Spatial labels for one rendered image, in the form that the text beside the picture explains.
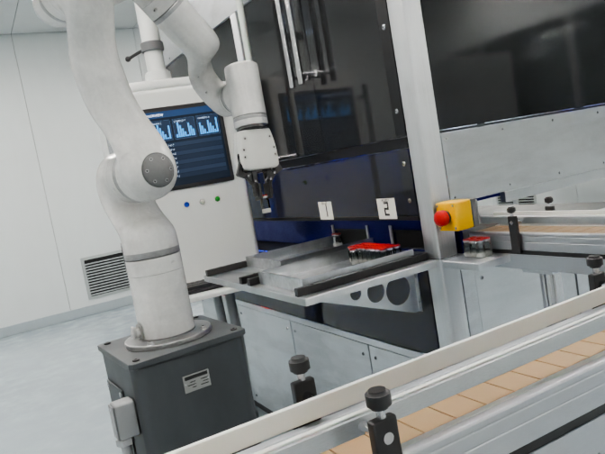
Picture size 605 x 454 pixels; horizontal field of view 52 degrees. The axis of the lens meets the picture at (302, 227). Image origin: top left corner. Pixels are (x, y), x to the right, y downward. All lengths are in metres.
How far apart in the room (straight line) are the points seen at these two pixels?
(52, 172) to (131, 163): 5.59
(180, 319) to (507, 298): 0.92
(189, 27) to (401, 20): 0.53
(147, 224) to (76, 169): 5.56
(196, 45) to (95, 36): 0.25
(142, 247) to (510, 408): 0.90
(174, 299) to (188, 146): 1.11
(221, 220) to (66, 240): 4.57
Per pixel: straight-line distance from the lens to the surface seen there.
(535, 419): 0.65
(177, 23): 1.47
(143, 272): 1.34
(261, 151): 1.51
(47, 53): 7.05
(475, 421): 0.60
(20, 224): 6.81
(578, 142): 2.04
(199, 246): 2.37
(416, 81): 1.62
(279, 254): 2.11
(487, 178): 1.75
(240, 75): 1.52
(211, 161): 2.38
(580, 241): 1.47
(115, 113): 1.33
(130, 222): 1.37
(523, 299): 1.87
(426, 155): 1.61
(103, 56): 1.35
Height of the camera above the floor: 1.19
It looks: 6 degrees down
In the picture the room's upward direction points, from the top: 10 degrees counter-clockwise
